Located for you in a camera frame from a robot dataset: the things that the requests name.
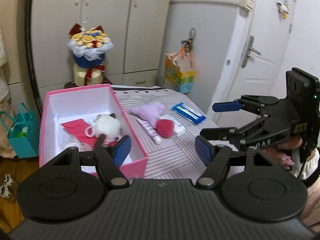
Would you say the person's right hand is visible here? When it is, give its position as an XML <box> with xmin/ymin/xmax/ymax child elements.
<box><xmin>266</xmin><ymin>149</ymin><xmax>294</xmax><ymax>171</ymax></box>

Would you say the teal paper bag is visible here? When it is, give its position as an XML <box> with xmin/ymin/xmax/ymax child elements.
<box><xmin>0</xmin><ymin>102</ymin><xmax>40</xmax><ymax>159</ymax></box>

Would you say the pink cardboard box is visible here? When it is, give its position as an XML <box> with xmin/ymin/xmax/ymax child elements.
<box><xmin>39</xmin><ymin>84</ymin><xmax>148</xmax><ymax>179</ymax></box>

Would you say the silver door handle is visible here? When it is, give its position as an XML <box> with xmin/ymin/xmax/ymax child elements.
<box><xmin>241</xmin><ymin>35</ymin><xmax>262</xmax><ymax>68</ymax></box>

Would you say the white door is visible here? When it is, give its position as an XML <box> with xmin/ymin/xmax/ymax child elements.
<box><xmin>225</xmin><ymin>0</ymin><xmax>310</xmax><ymax>130</ymax></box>

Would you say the red fluffy pompom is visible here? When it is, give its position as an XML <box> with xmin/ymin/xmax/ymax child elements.
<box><xmin>155</xmin><ymin>119</ymin><xmax>176</xmax><ymax>138</ymax></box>

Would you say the person's right forearm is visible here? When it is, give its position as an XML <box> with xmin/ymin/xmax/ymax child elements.
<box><xmin>291</xmin><ymin>146</ymin><xmax>320</xmax><ymax>188</ymax></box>

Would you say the striped tablecloth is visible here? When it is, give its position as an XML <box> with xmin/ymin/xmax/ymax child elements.
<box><xmin>110</xmin><ymin>85</ymin><xmax>240</xmax><ymax>180</ymax></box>

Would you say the purple plush toy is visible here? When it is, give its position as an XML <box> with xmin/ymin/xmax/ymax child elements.
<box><xmin>129</xmin><ymin>102</ymin><xmax>165</xmax><ymax>128</ymax></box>

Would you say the white paper sheet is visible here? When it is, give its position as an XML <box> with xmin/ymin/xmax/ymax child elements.
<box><xmin>56</xmin><ymin>122</ymin><xmax>75</xmax><ymax>150</ymax></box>

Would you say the red envelope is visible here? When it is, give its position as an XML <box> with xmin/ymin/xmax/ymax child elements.
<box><xmin>61</xmin><ymin>119</ymin><xmax>95</xmax><ymax>143</ymax></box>

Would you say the white packet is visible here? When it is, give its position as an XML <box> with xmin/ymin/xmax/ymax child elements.
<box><xmin>160</xmin><ymin>114</ymin><xmax>186</xmax><ymax>137</ymax></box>

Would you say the white duck plush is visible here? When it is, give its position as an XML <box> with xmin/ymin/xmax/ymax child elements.
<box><xmin>276</xmin><ymin>1</ymin><xmax>290</xmax><ymax>19</ymax></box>

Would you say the hanging key bunch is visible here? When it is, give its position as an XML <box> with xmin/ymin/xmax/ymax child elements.
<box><xmin>180</xmin><ymin>27</ymin><xmax>197</xmax><ymax>54</ymax></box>

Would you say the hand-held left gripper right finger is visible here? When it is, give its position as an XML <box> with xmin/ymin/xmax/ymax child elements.
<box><xmin>195</xmin><ymin>135</ymin><xmax>288</xmax><ymax>188</ymax></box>

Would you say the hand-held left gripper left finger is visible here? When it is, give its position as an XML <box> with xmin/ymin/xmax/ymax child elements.
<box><xmin>37</xmin><ymin>135</ymin><xmax>132</xmax><ymax>188</ymax></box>

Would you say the black metal clothes rack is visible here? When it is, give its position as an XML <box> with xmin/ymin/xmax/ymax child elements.
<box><xmin>25</xmin><ymin>0</ymin><xmax>43</xmax><ymax>117</ymax></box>

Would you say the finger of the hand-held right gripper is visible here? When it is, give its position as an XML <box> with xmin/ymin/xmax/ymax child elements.
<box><xmin>200</xmin><ymin>117</ymin><xmax>269</xmax><ymax>145</ymax></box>
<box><xmin>212</xmin><ymin>95</ymin><xmax>278</xmax><ymax>117</ymax></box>

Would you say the beige wardrobe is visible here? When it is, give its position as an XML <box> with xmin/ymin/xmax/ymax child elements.
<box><xmin>30</xmin><ymin>0</ymin><xmax>175</xmax><ymax>87</ymax></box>

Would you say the white tube with purple print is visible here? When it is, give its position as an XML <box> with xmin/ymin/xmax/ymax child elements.
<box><xmin>136</xmin><ymin>118</ymin><xmax>160</xmax><ymax>145</ymax></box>

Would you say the cream fluffy cardigan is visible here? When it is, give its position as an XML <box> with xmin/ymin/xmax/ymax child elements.
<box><xmin>0</xmin><ymin>30</ymin><xmax>6</xmax><ymax>67</ymax></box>

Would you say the white tulle scrunchie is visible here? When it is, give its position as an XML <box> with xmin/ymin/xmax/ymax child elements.
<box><xmin>62</xmin><ymin>140</ymin><xmax>82</xmax><ymax>152</ymax></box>

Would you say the blue wipes packet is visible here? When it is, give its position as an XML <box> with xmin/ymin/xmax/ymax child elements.
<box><xmin>172</xmin><ymin>102</ymin><xmax>206</xmax><ymax>125</ymax></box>

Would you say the person's pink clothing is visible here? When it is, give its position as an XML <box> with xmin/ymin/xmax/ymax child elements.
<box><xmin>299</xmin><ymin>177</ymin><xmax>320</xmax><ymax>234</ymax></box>

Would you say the colourful paper gift bag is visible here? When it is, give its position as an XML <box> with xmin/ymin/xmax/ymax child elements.
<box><xmin>164</xmin><ymin>51</ymin><xmax>196</xmax><ymax>94</ymax></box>

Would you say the flower bouquet with blue wrap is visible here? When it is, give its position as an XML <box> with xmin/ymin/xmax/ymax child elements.
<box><xmin>67</xmin><ymin>23</ymin><xmax>114</xmax><ymax>87</ymax></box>

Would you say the white cat plush keychain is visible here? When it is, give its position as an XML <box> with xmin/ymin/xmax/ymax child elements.
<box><xmin>85</xmin><ymin>113</ymin><xmax>123</xmax><ymax>147</ymax></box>

